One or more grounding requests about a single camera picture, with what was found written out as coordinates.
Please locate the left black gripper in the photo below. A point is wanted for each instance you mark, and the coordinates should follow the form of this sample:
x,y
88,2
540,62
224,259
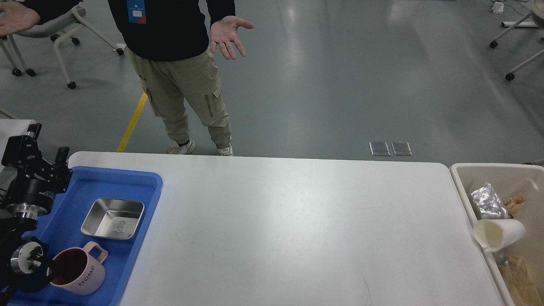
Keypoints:
x,y
31,194

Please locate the square stainless steel dish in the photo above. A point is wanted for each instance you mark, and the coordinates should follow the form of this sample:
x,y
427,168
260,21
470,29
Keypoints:
x,y
116,219

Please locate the pink HOME mug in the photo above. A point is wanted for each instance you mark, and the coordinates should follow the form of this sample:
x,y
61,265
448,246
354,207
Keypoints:
x,y
81,269

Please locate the aluminium foil container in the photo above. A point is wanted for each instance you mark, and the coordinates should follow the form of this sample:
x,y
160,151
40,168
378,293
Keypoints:
x,y
487,204

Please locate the white paper cup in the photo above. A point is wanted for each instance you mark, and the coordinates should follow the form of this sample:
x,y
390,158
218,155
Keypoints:
x,y
495,234

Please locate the brown paper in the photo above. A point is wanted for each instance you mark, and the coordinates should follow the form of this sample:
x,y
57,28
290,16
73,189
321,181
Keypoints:
x,y
519,283
515,205

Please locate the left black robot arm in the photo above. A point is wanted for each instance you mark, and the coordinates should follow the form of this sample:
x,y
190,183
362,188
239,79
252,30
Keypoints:
x,y
24,264

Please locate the person's right hand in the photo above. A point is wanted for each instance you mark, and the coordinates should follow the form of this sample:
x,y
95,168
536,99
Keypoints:
x,y
16,18

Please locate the person's left hand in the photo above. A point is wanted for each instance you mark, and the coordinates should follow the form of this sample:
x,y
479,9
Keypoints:
x,y
224,37

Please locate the white side table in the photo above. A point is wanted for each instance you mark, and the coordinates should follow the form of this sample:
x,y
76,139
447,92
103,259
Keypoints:
x,y
12,127

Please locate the blue plastic tray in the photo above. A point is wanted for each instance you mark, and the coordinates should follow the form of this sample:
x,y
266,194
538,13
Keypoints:
x,y
61,230

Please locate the grey office chair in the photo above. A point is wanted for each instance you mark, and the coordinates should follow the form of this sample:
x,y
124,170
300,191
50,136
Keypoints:
x,y
58,30

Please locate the blue ID badge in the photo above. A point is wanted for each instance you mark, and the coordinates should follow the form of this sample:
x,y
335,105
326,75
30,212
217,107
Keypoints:
x,y
136,11

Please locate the person in black sweater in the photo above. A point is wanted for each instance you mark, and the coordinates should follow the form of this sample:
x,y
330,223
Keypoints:
x,y
171,56

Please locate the silver floor plate left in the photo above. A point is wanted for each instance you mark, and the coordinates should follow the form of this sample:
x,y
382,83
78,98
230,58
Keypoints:
x,y
379,149

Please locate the silver floor plate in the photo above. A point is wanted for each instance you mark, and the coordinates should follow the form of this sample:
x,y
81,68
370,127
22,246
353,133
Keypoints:
x,y
379,149
401,149

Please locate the silver floor plate right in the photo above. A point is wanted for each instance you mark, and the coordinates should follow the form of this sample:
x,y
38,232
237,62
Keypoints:
x,y
401,149

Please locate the white plastic bin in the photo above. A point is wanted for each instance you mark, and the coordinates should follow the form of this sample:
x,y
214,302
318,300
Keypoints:
x,y
509,180

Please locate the brown paper in bin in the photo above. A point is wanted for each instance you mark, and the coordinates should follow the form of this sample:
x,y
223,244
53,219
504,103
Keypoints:
x,y
519,283

